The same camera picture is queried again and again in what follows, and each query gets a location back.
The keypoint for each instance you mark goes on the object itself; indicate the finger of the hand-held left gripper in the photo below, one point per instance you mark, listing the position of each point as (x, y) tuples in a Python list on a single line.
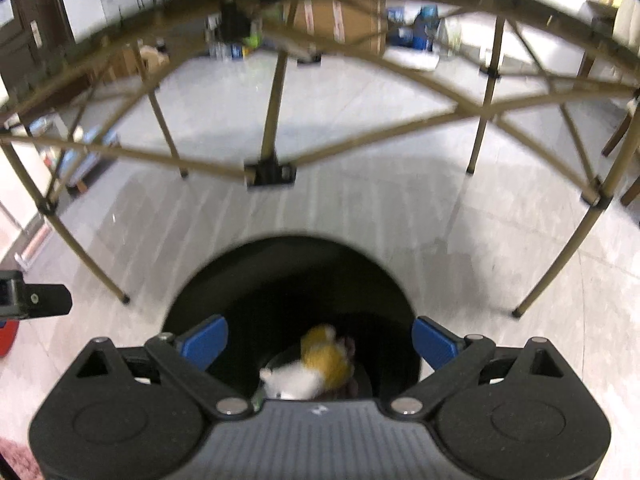
[(10, 295), (50, 300)]

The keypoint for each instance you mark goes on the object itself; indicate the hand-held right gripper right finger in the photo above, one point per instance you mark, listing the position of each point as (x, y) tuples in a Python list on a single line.
[(435, 342)]

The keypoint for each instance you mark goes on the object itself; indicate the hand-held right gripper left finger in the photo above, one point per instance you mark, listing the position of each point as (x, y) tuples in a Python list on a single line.
[(205, 340)]

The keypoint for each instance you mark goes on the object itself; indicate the white yellow plush toy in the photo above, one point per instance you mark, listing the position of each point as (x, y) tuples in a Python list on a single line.
[(325, 360)]

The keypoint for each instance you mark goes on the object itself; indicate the black round trash bin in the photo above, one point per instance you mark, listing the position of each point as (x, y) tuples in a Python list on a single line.
[(300, 280)]

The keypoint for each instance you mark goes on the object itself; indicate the red plastic bucket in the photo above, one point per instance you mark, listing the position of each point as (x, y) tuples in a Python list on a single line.
[(7, 340)]

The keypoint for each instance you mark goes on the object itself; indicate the white flat mop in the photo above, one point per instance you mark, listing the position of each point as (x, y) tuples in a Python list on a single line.
[(35, 245)]

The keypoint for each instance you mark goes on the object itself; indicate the light blue plastic tub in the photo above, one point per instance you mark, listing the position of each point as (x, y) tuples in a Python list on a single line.
[(95, 145)]

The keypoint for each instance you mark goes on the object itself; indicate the pink fluffy rug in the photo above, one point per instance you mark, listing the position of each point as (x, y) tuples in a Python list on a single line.
[(12, 460)]

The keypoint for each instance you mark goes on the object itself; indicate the tan folding table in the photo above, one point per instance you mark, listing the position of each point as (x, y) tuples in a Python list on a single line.
[(270, 172)]

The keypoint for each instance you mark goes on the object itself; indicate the small cardboard box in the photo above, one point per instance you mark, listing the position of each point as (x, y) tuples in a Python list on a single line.
[(150, 57)]

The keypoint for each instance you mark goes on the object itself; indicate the dark brown door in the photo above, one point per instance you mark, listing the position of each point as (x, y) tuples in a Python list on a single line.
[(35, 25)]

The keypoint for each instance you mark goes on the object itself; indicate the blue printed bag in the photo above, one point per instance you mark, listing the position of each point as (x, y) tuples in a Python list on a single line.
[(425, 25)]

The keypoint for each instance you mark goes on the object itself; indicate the large cardboard box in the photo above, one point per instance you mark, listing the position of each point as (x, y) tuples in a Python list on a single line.
[(350, 25)]

